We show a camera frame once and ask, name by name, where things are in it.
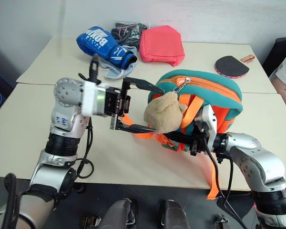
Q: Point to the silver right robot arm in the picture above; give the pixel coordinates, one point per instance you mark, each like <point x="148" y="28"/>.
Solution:
<point x="255" y="155"/>

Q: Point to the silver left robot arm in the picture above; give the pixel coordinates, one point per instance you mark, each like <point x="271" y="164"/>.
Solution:
<point x="66" y="93"/>

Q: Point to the dark grey rounded shape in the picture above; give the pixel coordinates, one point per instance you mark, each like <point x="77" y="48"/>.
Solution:
<point x="174" y="214"/>
<point x="120" y="213"/>

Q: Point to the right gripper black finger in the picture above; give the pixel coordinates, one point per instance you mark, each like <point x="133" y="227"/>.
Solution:
<point x="181" y="138"/>

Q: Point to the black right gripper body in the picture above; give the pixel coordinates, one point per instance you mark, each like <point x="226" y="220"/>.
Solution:
<point x="198" y="144"/>

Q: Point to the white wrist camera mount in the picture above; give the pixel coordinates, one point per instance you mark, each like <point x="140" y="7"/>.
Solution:
<point x="88" y="100"/>
<point x="209" y="121"/>

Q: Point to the pink fabric pouch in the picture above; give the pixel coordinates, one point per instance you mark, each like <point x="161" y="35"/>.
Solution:
<point x="160" y="45"/>

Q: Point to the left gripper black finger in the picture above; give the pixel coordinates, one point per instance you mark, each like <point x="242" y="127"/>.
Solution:
<point x="138" y="128"/>
<point x="143" y="84"/>

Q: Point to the beige plush toy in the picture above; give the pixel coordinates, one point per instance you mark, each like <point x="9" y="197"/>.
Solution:
<point x="163" y="114"/>

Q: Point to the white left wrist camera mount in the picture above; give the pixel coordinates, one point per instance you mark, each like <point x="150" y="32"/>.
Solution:
<point x="88" y="100"/>

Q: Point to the blue boxing glove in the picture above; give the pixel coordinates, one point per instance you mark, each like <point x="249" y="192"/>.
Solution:
<point x="100" y="43"/>

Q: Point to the black chair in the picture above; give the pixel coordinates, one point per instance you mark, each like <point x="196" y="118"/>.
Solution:
<point x="276" y="52"/>

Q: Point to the person in white shirt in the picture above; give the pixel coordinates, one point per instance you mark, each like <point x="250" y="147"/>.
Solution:
<point x="284" y="78"/>

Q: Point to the black table tennis paddle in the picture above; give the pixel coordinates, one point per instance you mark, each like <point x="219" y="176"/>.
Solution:
<point x="230" y="66"/>

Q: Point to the light blue cloth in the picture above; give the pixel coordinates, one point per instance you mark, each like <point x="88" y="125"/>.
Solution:
<point x="114" y="71"/>

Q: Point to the black plastic bag of items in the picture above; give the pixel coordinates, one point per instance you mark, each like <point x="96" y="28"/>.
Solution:
<point x="128" y="32"/>

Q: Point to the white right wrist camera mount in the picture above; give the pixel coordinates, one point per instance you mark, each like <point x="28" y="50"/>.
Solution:
<point x="209" y="121"/>

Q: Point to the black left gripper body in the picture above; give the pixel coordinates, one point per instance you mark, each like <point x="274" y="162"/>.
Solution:
<point x="113" y="101"/>

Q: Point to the orange and teal backpack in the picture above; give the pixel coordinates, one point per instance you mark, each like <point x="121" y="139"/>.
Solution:
<point x="205" y="86"/>

